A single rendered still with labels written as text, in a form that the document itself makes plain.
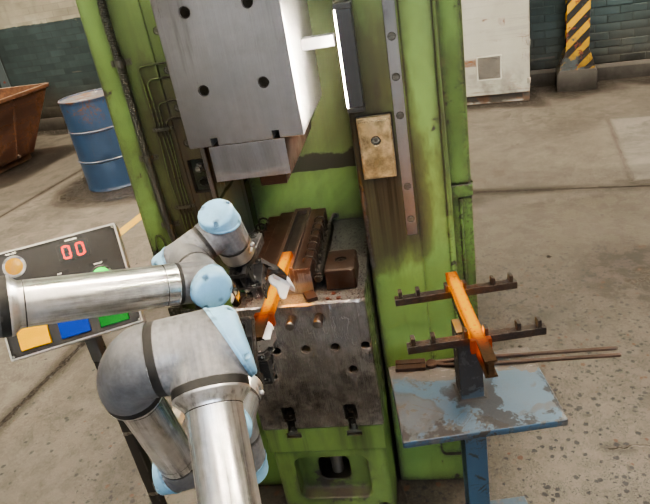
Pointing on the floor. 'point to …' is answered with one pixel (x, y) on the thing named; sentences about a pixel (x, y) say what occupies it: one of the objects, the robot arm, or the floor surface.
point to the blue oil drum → (95, 140)
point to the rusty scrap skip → (13, 125)
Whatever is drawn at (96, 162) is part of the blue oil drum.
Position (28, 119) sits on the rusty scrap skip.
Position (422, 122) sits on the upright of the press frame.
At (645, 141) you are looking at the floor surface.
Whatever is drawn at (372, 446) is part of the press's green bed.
